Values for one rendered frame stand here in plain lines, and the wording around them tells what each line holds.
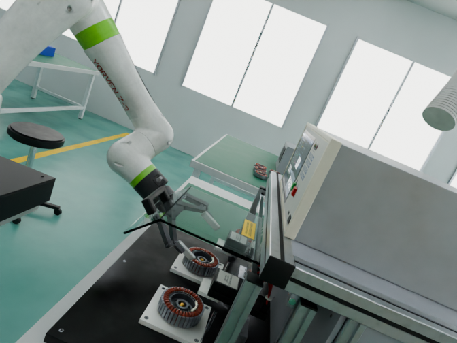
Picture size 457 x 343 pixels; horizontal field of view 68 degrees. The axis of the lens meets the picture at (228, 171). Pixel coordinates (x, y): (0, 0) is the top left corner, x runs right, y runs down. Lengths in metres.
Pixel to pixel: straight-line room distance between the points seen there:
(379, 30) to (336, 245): 5.17
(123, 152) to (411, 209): 0.73
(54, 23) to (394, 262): 0.86
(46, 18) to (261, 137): 4.79
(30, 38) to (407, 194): 0.84
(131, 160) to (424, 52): 5.26
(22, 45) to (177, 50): 4.86
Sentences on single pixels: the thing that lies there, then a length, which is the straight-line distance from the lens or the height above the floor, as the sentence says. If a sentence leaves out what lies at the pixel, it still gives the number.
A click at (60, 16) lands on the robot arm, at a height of 1.33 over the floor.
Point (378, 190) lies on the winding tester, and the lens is 0.67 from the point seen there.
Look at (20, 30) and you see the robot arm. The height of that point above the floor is 1.27.
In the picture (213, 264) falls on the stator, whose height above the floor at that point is 0.82.
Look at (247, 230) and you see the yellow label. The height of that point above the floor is 1.07.
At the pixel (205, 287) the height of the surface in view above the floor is 0.88.
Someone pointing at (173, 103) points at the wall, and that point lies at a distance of 5.68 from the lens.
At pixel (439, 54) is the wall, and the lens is 5.97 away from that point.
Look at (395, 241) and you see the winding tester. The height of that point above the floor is 1.19.
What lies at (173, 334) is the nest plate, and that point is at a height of 0.78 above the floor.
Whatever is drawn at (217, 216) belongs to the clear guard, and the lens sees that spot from 0.76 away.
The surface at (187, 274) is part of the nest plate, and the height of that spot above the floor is 0.78.
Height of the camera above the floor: 1.34
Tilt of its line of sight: 14 degrees down
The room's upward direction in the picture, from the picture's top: 23 degrees clockwise
